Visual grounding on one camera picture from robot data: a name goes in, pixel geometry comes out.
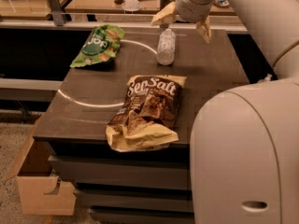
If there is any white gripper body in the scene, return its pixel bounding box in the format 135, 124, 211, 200
175, 0, 212, 23

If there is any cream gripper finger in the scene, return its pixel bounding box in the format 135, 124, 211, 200
150, 2, 176, 26
196, 17, 211, 44

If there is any clear blue plastic bottle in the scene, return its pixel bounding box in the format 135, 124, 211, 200
157, 29, 176, 65

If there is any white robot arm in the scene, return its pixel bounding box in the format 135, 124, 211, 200
152, 0, 299, 224

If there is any green rice chip bag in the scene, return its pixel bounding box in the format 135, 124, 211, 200
71, 24, 125, 68

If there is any brown sea salt chip bag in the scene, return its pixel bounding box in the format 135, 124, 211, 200
106, 75, 187, 152

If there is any clear round lid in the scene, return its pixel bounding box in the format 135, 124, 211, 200
121, 0, 143, 12

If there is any grey drawer cabinet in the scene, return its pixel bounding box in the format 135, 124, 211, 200
34, 28, 248, 224

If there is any open wooden box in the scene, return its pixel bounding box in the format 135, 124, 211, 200
4, 118, 76, 216

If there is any left metal bracket post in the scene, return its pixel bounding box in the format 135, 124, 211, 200
47, 0, 66, 26

